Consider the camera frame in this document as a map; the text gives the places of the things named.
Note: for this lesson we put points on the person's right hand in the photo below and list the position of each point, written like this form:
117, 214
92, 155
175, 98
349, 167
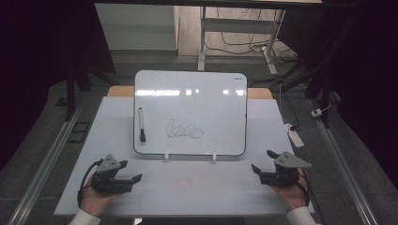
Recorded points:
291, 195

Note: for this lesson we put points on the white desk frame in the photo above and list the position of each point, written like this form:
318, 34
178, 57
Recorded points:
237, 25

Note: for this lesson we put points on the white power strip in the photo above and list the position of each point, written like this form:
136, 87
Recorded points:
295, 137

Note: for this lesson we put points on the white cabinet panel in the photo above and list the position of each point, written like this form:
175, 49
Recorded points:
137, 28

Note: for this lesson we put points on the white whiteboard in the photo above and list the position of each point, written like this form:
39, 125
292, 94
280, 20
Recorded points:
194, 109

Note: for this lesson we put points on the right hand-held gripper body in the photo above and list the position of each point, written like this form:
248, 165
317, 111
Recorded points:
284, 172

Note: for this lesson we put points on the person's left hand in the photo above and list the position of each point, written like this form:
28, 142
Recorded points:
95, 200

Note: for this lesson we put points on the white whiteboard stand clip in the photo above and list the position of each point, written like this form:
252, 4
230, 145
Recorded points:
166, 157
214, 157

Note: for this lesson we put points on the wooden table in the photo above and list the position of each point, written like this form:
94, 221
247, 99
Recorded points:
120, 91

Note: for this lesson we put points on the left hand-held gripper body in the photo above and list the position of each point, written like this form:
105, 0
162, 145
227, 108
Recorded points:
108, 178

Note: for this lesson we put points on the white table mat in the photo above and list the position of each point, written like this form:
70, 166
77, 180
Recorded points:
103, 131

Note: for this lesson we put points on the black metal stand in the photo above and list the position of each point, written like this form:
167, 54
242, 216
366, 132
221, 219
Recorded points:
71, 93

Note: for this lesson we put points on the white small adapter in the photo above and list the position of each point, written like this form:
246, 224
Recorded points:
316, 112

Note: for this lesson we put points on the black floor plate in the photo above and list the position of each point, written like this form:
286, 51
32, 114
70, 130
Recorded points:
79, 132

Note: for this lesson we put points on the aluminium rail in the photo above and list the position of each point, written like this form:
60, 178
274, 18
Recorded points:
344, 162
47, 162

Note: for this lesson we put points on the black and white marker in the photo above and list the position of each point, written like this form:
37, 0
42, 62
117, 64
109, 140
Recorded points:
141, 123

